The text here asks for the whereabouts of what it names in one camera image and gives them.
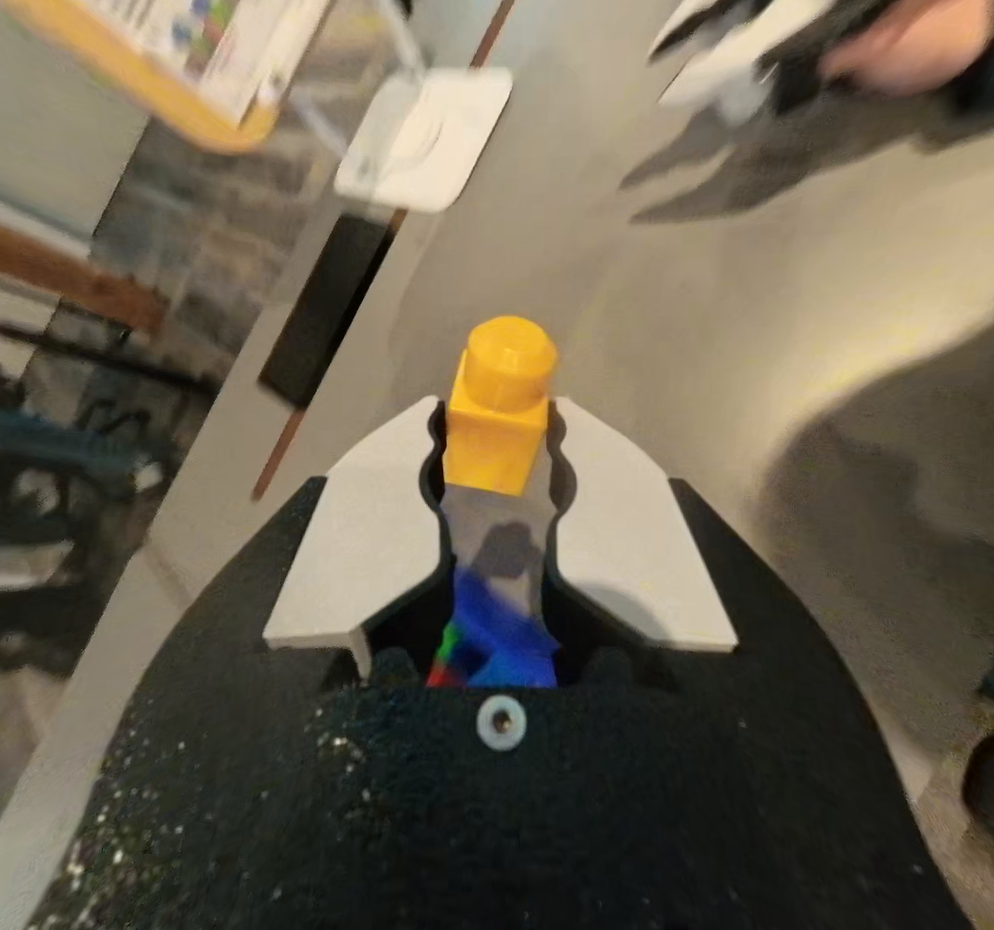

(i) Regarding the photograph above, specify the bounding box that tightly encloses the printed instruction sheet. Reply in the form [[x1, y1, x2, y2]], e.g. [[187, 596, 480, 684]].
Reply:
[[31, 0, 368, 129]]

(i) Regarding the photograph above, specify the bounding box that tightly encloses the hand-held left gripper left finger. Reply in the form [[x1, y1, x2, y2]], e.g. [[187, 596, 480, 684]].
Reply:
[[262, 394, 457, 680]]

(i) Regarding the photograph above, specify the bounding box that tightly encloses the white stand base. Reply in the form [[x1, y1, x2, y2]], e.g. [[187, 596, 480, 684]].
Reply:
[[333, 66, 514, 214]]

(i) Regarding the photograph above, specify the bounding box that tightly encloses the person's right hand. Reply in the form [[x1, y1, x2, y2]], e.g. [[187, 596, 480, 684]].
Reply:
[[822, 0, 994, 97]]

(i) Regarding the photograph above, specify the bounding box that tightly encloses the white document stand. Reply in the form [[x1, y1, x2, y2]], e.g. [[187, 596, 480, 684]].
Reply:
[[286, 0, 430, 158]]

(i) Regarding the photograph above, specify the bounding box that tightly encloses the brown wooden post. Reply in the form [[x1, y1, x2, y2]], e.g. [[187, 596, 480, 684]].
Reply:
[[0, 226, 169, 335]]

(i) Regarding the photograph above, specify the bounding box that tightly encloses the yellow mega block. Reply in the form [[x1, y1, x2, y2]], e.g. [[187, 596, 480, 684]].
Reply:
[[444, 315, 561, 498]]

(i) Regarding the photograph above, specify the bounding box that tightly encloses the wooden display board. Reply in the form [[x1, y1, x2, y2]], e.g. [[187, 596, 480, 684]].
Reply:
[[0, 0, 368, 155]]

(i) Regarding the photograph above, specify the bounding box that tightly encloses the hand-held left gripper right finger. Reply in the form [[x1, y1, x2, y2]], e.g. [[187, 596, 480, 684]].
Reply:
[[544, 397, 739, 651]]

